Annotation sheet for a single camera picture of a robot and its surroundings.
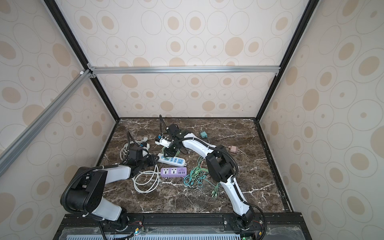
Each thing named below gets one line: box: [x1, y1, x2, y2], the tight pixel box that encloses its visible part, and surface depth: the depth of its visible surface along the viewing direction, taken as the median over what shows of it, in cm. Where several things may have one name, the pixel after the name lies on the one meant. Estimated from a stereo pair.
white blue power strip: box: [157, 153, 187, 167], surface depth 95 cm
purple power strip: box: [160, 167, 187, 178], surface depth 91 cm
